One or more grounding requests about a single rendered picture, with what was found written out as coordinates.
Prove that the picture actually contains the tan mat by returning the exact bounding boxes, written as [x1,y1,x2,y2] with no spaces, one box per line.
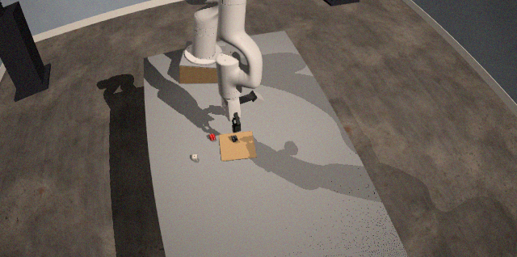
[219,131,257,161]

